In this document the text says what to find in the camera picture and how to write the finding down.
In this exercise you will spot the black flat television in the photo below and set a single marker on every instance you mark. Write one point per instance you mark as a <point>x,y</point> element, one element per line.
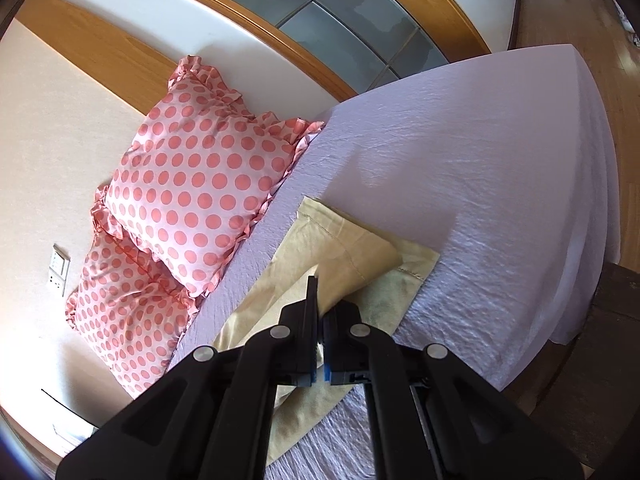
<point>77,424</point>

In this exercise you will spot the polka dot pillow left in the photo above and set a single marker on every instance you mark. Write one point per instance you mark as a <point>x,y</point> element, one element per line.
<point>127,306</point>

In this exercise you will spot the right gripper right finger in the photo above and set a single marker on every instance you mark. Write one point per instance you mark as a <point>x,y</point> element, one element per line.
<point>430,415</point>

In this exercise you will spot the white wall switch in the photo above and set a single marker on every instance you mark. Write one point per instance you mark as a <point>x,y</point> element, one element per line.
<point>59,264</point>

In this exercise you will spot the polka dot pillow right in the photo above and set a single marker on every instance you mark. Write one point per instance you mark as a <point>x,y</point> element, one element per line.
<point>200,172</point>

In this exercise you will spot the lavender bed sheet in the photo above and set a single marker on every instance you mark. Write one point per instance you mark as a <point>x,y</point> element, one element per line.
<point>504,165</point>

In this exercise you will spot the polka dot pillow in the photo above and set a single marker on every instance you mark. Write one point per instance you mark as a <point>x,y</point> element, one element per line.
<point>127,306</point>
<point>200,172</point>

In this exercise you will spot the khaki pants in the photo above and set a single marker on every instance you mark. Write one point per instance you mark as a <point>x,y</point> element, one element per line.
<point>378,271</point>

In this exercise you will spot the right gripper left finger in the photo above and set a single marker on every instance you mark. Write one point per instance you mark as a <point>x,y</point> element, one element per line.
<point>209,417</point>

